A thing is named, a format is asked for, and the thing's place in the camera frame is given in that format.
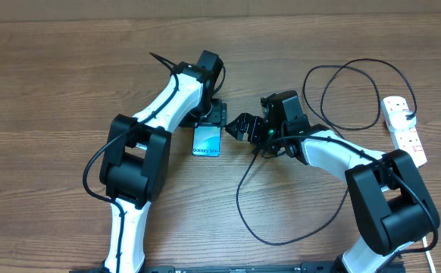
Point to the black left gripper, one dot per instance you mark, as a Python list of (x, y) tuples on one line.
[(217, 115)]

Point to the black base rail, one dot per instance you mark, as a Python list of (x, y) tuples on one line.
[(235, 269)]

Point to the blue Galaxy smartphone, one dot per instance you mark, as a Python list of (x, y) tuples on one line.
[(206, 141)]

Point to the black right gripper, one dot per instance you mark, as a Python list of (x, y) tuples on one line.
[(244, 124)]

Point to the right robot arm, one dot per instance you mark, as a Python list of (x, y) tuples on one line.
[(392, 206)]

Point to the white power strip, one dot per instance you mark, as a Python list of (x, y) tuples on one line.
[(406, 140)]

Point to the white charger plug adapter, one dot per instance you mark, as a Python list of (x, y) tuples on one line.
[(401, 120)]

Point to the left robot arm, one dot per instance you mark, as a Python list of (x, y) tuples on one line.
[(136, 155)]

